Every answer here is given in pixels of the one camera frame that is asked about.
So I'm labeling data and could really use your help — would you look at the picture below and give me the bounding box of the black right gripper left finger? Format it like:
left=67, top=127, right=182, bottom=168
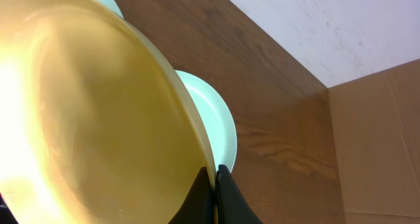
left=169, top=167, right=214, bottom=224

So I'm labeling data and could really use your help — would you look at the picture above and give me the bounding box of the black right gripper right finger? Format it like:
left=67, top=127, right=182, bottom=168
left=216, top=165, right=263, bottom=224

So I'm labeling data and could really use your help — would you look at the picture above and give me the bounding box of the pale green plate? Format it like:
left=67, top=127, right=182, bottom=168
left=177, top=70, right=238, bottom=171

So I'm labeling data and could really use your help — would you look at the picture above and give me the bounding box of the yellow plate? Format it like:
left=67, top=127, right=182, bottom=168
left=1, top=0, right=215, bottom=223

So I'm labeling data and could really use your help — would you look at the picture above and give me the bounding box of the brown cardboard box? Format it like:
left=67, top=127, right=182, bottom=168
left=329, top=60, right=419, bottom=223

